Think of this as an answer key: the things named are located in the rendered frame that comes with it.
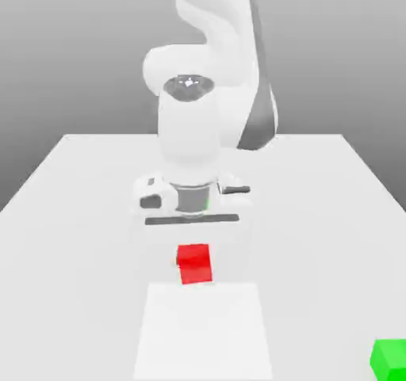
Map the small red cube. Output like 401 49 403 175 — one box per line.
176 243 213 285

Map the small green cube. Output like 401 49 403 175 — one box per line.
370 338 406 381

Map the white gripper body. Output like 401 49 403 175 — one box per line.
136 211 247 246

